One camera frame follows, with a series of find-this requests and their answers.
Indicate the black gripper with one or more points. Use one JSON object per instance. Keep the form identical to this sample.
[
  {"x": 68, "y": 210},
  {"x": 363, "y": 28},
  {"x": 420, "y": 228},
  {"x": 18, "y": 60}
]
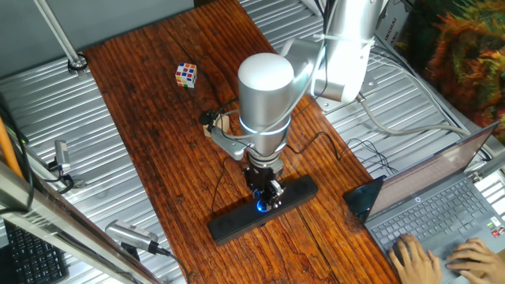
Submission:
[{"x": 260, "y": 177}]

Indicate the blue lit speaker knob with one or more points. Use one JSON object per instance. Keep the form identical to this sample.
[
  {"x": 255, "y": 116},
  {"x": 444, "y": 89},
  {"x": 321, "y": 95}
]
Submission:
[{"x": 260, "y": 206}]

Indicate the black soundbar speaker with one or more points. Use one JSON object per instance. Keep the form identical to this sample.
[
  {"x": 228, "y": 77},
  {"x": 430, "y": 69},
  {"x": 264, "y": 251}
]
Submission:
[{"x": 236, "y": 223}]

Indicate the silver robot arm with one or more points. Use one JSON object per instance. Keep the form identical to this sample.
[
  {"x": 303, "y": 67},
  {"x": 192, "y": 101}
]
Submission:
[{"x": 266, "y": 98}]

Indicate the person's left hand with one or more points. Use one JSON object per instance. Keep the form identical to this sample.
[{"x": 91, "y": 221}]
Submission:
[{"x": 416, "y": 268}]

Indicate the person's right hand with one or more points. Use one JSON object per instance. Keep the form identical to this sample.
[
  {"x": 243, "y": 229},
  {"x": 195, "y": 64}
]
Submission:
[{"x": 485, "y": 264}]

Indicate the plain wooden cube block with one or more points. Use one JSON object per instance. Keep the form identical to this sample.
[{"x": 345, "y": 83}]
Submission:
[{"x": 224, "y": 123}]

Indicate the black flat device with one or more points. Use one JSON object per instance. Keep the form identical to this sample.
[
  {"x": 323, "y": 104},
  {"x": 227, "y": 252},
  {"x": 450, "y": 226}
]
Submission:
[{"x": 361, "y": 197}]

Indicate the Rubik's cube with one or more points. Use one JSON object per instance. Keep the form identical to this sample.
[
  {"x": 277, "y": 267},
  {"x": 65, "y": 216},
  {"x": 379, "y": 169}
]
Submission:
[{"x": 185, "y": 75}]

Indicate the grey laptop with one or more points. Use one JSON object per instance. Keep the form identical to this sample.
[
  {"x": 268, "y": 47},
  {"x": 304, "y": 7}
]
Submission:
[{"x": 434, "y": 205}]

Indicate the white board red lettering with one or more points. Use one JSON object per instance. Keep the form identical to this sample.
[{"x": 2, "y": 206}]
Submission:
[{"x": 394, "y": 31}]

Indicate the grey metal bar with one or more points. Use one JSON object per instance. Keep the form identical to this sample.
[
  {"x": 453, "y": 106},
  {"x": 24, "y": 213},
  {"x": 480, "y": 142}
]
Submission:
[{"x": 487, "y": 165}]

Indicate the orange green fuzzy cloth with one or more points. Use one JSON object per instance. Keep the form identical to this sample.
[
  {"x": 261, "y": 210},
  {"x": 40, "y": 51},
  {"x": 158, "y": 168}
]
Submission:
[{"x": 465, "y": 59}]

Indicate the black computer keyboard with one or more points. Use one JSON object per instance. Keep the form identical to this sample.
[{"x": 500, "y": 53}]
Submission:
[{"x": 31, "y": 260}]

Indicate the metal pole with base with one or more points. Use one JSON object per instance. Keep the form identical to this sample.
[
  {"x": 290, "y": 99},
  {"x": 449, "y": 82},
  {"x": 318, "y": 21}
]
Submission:
[{"x": 59, "y": 35}]

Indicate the orange pole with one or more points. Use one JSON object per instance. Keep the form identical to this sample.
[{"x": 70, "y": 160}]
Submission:
[{"x": 8, "y": 150}]

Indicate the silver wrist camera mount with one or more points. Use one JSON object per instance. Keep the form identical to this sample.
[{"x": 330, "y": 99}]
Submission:
[{"x": 229, "y": 145}]

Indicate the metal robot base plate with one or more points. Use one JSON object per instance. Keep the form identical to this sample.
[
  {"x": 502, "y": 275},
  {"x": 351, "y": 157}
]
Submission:
[{"x": 333, "y": 106}]

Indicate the silver ribbed camera on stand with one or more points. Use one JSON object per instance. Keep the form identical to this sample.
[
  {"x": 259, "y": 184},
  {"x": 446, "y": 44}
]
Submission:
[{"x": 130, "y": 234}]

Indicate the small grey ribbed camera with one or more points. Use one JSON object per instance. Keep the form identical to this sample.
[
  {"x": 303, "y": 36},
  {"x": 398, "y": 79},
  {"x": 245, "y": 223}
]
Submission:
[{"x": 62, "y": 155}]

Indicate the aluminium frame bar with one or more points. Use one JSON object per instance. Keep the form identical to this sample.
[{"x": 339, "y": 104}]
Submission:
[{"x": 59, "y": 232}]

